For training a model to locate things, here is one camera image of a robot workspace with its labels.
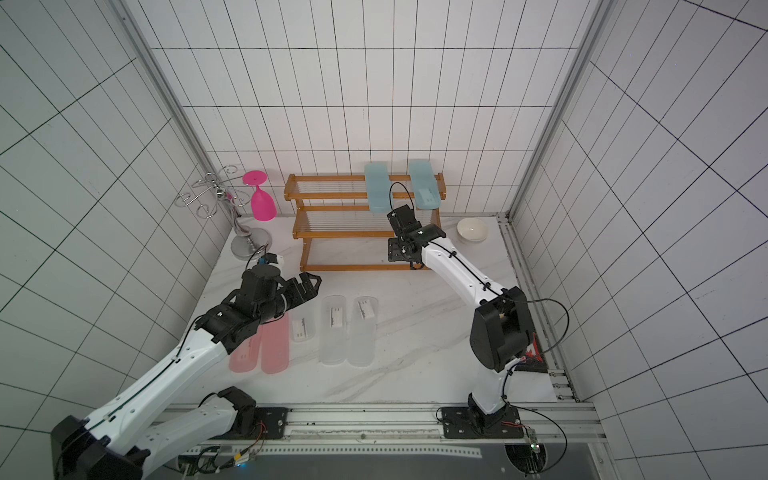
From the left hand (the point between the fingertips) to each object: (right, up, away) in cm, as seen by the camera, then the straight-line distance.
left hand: (307, 291), depth 78 cm
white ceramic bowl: (+54, +17, +33) cm, 65 cm away
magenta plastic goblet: (-21, +25, +20) cm, 39 cm away
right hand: (+24, +11, +11) cm, 28 cm away
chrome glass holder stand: (-31, +13, +29) cm, 44 cm away
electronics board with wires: (+54, -37, -12) cm, 67 cm away
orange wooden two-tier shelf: (+2, +18, +33) cm, 38 cm away
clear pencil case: (-4, -13, +10) cm, 16 cm away
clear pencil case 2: (+5, -14, +11) cm, 18 cm away
